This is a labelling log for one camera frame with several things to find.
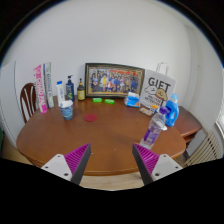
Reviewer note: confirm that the dark blue pump bottle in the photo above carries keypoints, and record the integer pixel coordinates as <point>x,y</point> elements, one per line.
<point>70,90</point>

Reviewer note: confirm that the white paper gift bag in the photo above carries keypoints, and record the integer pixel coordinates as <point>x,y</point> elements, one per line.
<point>158,88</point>

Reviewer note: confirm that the blue detergent bottle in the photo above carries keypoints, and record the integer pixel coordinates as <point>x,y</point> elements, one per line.
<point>172,113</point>

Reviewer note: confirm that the dark wooden chair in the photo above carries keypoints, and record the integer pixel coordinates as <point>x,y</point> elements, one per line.
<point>24,100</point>

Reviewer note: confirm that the flat round red coaster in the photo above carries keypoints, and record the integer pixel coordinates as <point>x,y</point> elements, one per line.
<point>90,117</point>

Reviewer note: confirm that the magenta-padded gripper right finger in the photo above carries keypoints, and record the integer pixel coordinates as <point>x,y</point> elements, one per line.
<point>146,159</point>

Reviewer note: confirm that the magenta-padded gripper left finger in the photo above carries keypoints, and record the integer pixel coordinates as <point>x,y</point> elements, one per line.
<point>78,159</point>

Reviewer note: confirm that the white radiator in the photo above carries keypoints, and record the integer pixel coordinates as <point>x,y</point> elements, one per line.
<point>203,150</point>

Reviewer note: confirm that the small green pack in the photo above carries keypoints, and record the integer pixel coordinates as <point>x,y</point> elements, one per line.
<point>97,100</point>
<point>109,101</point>

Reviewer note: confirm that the tall pink tube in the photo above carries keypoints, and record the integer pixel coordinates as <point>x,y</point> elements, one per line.
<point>40,91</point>

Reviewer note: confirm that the blue patterned mug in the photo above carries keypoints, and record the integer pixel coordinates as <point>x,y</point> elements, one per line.
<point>67,111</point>

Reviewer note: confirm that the blue tissue pack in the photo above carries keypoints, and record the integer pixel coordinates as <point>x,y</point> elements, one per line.
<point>132,100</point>

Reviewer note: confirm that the tall white green-edged tube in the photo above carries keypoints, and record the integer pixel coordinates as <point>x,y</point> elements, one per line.
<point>49,86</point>

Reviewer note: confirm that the clear purple-capped water bottle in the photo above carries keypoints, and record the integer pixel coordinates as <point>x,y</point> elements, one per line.
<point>153,131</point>

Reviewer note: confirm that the white refrigerator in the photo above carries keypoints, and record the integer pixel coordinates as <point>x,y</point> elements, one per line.
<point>8,106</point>

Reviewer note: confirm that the colourful puzzle cube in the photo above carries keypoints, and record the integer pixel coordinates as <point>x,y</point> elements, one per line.
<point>146,111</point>

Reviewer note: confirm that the dark amber pump bottle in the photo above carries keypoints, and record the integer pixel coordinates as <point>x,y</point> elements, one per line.
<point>81,94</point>

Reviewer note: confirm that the framed group photo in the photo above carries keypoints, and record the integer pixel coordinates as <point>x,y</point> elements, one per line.
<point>113,80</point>

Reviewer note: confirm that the white blue-capped lotion bottle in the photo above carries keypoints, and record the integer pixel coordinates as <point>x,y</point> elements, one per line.
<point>60,95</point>

